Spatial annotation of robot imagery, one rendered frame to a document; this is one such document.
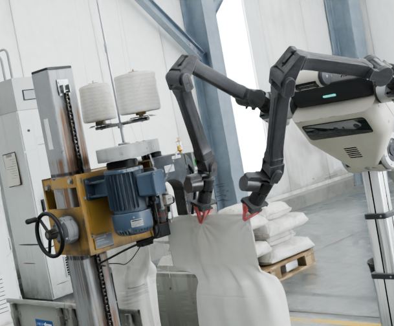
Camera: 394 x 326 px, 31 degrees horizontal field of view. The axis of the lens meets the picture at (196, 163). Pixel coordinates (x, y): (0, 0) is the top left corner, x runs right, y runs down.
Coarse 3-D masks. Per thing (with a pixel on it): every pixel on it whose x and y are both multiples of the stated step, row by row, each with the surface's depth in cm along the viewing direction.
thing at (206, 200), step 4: (200, 192) 285; (208, 192) 284; (212, 192) 286; (200, 196) 285; (204, 196) 284; (208, 196) 285; (192, 200) 287; (196, 200) 288; (200, 200) 286; (204, 200) 285; (208, 200) 285; (212, 200) 290; (192, 204) 286; (196, 204) 284; (200, 204) 284; (204, 204) 285; (208, 204) 286; (212, 204) 289; (200, 208) 283
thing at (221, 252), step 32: (192, 224) 299; (224, 224) 279; (192, 256) 301; (224, 256) 283; (256, 256) 270; (224, 288) 276; (256, 288) 269; (224, 320) 278; (256, 320) 268; (288, 320) 273
